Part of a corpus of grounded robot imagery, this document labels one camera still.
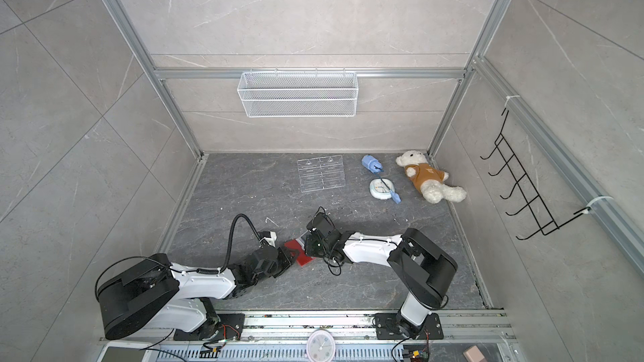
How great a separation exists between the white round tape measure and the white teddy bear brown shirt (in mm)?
90

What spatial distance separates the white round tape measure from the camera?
3.39ft

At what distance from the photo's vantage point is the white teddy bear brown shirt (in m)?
0.94
